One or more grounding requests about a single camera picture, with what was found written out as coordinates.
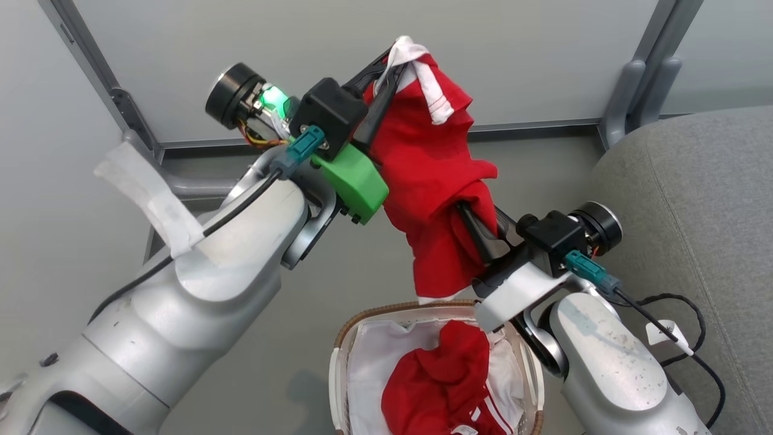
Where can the translucent white tape strip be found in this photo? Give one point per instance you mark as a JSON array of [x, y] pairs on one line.
[[154, 196]]

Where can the red garment with white collar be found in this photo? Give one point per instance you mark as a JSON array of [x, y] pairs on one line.
[[429, 163]]

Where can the grey partition foot bracket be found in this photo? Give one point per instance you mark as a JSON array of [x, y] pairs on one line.
[[181, 184], [619, 103], [661, 90]]

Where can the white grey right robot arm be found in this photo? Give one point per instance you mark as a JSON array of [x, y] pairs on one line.
[[610, 362]]

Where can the white laundry basket brown rim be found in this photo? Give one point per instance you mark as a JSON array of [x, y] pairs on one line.
[[341, 350]]

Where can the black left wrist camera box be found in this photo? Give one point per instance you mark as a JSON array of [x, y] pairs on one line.
[[329, 115]]

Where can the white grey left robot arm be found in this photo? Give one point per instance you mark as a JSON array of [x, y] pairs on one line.
[[229, 241]]

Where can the grey partition post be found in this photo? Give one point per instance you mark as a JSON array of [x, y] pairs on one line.
[[670, 30], [90, 60]]

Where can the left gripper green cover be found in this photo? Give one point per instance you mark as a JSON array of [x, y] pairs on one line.
[[356, 184]]

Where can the red garment with white stripes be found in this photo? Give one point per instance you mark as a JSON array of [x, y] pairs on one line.
[[438, 386]]

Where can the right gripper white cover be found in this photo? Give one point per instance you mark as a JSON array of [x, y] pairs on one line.
[[519, 293]]

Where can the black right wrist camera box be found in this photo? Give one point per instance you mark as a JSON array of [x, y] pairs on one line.
[[552, 238]]

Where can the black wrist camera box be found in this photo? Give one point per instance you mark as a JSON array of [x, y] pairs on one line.
[[329, 115], [552, 238]]

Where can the white basket liner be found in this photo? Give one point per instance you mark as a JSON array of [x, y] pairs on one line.
[[371, 362]]

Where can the grey fabric sofa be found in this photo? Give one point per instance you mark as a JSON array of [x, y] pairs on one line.
[[694, 211]]

